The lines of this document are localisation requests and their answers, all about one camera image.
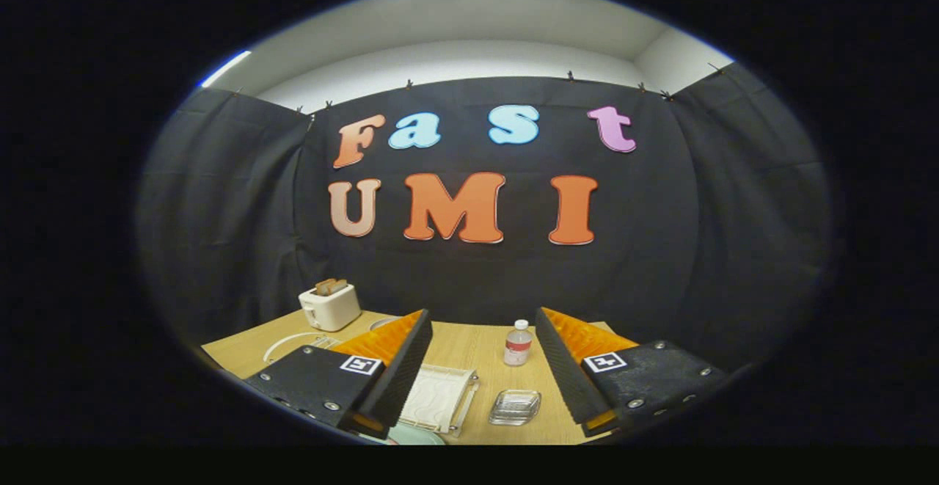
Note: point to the black backdrop cloth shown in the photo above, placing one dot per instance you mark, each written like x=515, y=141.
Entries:
x=660, y=250

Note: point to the mint green plate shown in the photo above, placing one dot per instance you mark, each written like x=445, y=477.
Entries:
x=414, y=437

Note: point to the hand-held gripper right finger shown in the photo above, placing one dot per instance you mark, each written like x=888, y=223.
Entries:
x=568, y=375

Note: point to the white toaster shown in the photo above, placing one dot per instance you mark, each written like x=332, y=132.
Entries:
x=330, y=311

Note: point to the brown toast slice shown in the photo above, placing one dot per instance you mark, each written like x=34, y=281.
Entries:
x=331, y=286

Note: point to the clear bottle with red label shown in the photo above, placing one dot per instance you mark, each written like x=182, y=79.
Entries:
x=518, y=347

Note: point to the ceiling light strip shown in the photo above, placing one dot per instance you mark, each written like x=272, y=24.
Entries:
x=226, y=68

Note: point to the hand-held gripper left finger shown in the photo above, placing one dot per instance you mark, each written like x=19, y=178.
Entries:
x=407, y=375

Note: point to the white plate with meat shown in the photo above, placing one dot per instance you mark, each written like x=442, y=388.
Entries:
x=381, y=323

